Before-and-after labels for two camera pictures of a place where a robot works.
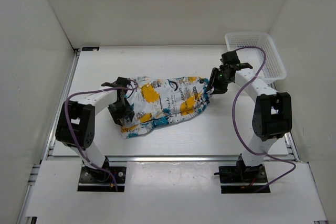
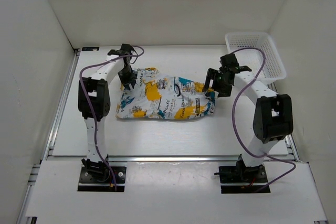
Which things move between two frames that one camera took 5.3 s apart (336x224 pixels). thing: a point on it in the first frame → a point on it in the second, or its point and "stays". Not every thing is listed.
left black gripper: [128, 112] → [132, 80]
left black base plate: [92, 179] stays
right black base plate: [237, 179] stays
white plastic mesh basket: [273, 70] stays
